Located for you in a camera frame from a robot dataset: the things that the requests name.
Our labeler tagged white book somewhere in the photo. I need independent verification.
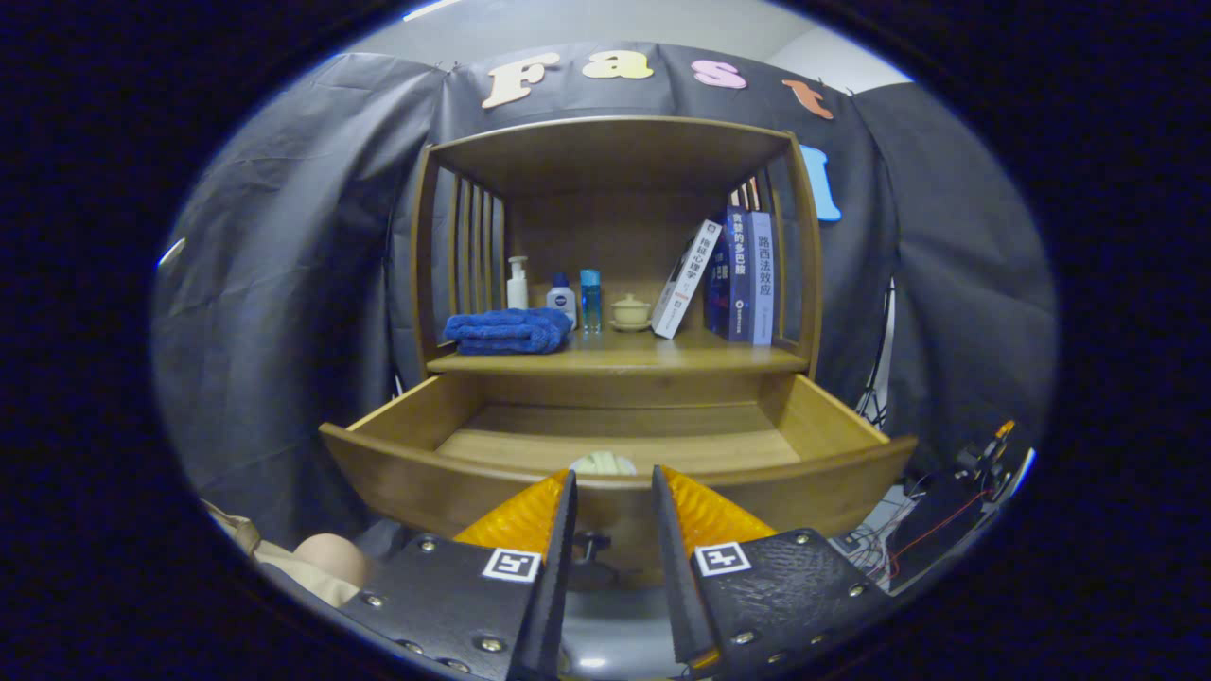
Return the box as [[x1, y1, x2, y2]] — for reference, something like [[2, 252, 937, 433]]
[[651, 219, 724, 340]]

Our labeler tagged dark blue book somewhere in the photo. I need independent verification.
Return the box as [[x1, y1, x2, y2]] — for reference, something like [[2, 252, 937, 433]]
[[705, 205, 753, 343]]

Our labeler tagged wooden countertop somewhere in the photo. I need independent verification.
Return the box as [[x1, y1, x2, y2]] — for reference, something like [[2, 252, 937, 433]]
[[426, 326, 811, 375]]

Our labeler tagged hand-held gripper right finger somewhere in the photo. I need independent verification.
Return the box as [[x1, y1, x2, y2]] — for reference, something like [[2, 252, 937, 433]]
[[650, 463, 898, 680]]

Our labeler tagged pale purple book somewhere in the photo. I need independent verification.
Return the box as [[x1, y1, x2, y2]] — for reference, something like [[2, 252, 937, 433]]
[[747, 211, 777, 346]]

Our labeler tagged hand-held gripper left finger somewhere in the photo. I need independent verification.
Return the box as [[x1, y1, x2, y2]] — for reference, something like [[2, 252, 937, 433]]
[[333, 468, 580, 681]]

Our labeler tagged white bottle with blue cap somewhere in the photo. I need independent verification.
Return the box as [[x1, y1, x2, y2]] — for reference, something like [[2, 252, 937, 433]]
[[546, 272, 578, 330]]

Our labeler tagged folded blue towel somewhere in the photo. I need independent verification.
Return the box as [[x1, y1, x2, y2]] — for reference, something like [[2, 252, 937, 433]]
[[443, 307, 574, 357]]

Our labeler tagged cream lidded teacup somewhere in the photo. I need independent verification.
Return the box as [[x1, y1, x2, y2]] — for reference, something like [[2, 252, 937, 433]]
[[609, 293, 654, 333]]

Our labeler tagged wooden cabinet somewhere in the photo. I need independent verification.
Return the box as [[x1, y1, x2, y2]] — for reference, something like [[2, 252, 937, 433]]
[[409, 115, 826, 408]]

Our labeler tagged person's leg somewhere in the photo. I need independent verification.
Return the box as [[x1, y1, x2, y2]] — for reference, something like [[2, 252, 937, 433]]
[[201, 499, 372, 608]]

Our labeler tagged black and orange tool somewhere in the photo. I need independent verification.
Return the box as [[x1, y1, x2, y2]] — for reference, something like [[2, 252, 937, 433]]
[[956, 421, 1018, 483]]

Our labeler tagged black light stand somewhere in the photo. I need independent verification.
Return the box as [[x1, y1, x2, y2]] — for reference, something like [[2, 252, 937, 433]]
[[856, 279, 897, 431]]

